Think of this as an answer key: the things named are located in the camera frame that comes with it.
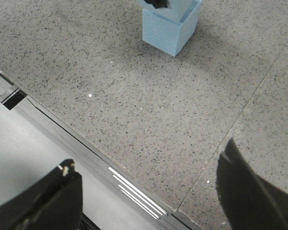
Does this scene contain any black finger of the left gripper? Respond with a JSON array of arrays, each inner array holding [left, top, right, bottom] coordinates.
[[144, 0, 168, 9]]

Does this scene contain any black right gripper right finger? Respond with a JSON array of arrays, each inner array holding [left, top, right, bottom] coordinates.
[[216, 139, 288, 230]]

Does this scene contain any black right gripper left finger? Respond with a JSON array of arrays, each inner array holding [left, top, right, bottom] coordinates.
[[0, 159, 83, 230]]

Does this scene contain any light blue foam cube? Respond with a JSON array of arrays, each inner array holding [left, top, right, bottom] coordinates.
[[137, 0, 200, 22], [142, 0, 202, 56]]

